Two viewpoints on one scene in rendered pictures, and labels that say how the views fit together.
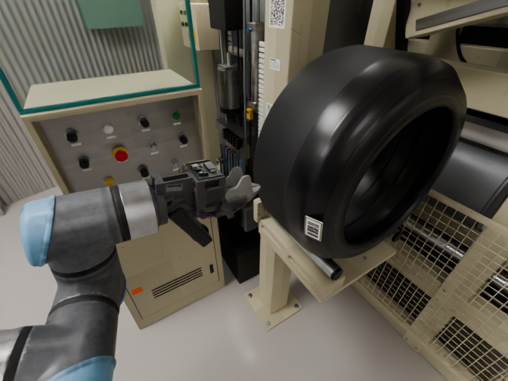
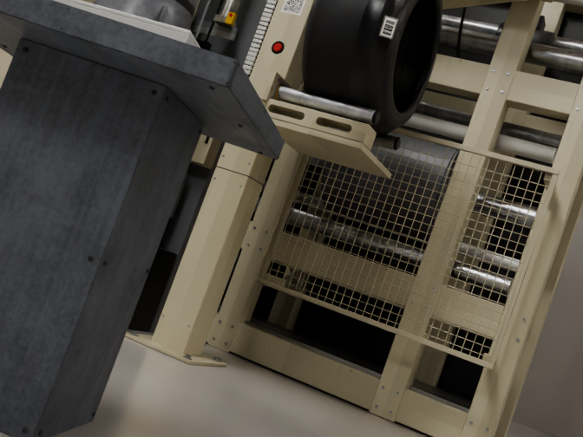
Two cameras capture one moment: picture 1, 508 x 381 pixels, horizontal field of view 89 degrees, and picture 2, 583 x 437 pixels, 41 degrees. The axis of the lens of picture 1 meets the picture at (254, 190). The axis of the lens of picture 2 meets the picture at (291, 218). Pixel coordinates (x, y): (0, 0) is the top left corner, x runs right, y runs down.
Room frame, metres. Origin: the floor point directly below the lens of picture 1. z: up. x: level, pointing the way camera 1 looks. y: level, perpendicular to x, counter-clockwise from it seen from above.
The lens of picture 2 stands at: (-1.40, 1.23, 0.35)
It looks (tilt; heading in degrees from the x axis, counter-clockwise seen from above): 4 degrees up; 325
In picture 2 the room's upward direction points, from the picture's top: 20 degrees clockwise
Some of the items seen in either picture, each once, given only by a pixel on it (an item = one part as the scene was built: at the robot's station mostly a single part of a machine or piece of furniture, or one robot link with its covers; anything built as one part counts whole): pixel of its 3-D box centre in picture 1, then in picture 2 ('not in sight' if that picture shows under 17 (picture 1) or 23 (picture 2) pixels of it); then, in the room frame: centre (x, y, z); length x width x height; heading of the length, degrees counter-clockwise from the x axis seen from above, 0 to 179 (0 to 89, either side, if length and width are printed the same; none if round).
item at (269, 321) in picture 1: (272, 300); (176, 348); (0.88, -0.12, 0.01); 0.27 x 0.27 x 0.02; 31
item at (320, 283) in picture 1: (296, 249); (317, 123); (0.60, -0.15, 0.84); 0.36 x 0.09 x 0.06; 31
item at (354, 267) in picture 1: (323, 240); (327, 147); (0.67, -0.27, 0.80); 0.37 x 0.36 x 0.02; 121
